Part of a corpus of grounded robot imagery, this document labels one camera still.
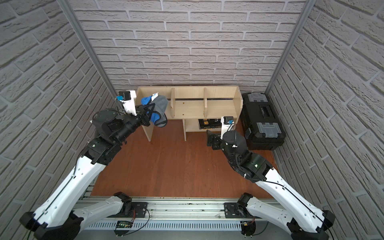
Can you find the small circuit board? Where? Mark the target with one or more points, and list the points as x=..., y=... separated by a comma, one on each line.
x=248, y=229
x=122, y=228

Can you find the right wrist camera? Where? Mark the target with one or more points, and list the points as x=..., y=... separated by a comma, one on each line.
x=227, y=124

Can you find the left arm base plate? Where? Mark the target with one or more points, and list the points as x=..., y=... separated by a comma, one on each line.
x=135, y=209

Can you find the blue and grey cleaning cloth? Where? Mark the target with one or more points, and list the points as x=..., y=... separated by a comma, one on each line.
x=158, y=117

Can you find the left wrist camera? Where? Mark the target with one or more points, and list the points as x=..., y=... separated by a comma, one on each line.
x=127, y=99

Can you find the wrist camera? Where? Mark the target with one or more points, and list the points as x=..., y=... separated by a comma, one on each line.
x=227, y=124
x=127, y=99

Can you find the right small circuit board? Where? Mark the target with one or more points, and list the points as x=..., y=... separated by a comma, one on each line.
x=248, y=229

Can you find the black book with yellow title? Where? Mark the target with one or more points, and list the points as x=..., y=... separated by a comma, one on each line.
x=209, y=123

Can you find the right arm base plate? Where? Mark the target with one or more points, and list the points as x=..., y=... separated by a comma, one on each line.
x=237, y=210

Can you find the aluminium mounting rail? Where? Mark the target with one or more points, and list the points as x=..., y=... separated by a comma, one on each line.
x=208, y=209

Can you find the left small circuit board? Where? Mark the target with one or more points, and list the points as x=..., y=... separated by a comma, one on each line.
x=122, y=228

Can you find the light wooden bookshelf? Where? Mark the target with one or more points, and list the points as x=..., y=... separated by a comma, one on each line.
x=191, y=103

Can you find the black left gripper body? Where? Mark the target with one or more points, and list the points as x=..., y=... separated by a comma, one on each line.
x=144, y=114

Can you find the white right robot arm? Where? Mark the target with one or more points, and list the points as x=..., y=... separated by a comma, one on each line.
x=297, y=216

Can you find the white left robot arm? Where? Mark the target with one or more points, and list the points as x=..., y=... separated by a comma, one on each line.
x=57, y=219

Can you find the black toolbox with grey latches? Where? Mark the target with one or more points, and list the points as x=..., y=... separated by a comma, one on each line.
x=262, y=126

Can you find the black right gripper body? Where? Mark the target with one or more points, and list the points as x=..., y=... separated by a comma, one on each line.
x=218, y=144

